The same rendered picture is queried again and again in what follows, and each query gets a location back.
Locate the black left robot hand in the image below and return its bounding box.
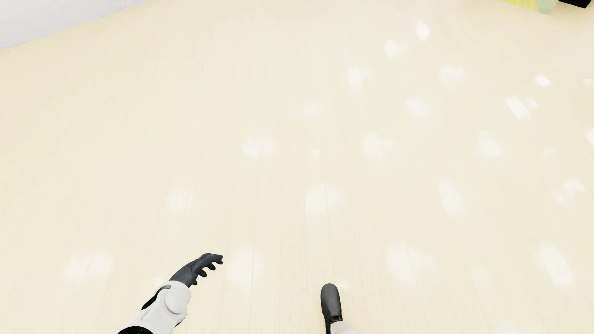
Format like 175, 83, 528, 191
169, 253, 224, 288

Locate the yellow-green furniture piece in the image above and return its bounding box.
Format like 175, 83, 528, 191
503, 0, 559, 15

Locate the black robot foot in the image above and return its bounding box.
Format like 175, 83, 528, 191
320, 283, 343, 334

